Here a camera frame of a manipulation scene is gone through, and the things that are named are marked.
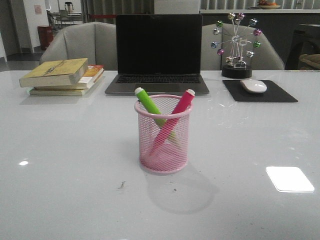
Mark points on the grey right armchair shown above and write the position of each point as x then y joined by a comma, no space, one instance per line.
265,58

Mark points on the grey laptop black screen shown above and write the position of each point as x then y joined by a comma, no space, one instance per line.
160,53

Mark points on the pink marker pen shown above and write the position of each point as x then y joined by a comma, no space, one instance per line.
169,125

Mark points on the pink mesh pen holder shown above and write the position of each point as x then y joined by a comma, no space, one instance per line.
168,158

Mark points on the grey left armchair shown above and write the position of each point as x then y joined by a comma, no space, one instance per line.
95,41

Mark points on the grey armchair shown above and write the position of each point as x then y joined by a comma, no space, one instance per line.
265,58
95,41

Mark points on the yellow top book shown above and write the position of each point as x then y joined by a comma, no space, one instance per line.
55,73

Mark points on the black mouse pad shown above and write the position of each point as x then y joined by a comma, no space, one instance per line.
273,94

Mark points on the white computer mouse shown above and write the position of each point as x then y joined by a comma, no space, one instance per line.
253,86

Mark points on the pale bottom book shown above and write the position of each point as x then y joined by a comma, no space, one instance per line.
65,92

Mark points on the red trash bin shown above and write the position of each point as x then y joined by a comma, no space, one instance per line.
45,34

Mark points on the fruit bowl on counter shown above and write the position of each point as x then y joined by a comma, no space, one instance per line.
267,5

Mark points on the orange middle book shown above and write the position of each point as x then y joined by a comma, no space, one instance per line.
90,77

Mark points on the green marker pen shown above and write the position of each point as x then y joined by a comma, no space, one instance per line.
151,108

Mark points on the ferris wheel desk ornament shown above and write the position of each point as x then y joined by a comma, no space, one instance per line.
237,47

